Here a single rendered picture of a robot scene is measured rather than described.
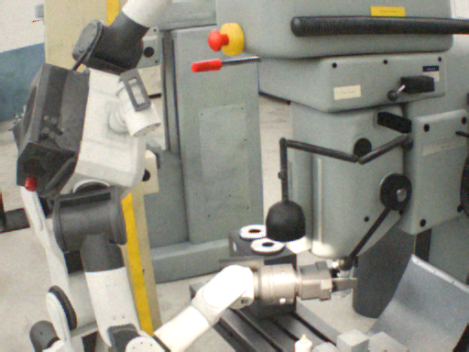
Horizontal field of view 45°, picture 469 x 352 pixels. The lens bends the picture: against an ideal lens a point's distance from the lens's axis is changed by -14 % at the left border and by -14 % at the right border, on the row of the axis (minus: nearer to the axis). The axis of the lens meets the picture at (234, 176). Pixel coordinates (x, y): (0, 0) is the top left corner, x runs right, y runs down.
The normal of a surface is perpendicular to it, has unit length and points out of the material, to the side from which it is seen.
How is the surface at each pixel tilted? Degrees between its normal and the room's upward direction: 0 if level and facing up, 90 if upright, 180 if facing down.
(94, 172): 95
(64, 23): 90
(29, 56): 90
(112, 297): 70
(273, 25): 90
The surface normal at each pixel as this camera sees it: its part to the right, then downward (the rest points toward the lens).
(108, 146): 0.57, -0.35
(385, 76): 0.44, 0.26
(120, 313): 0.34, -0.07
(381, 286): -0.32, 0.38
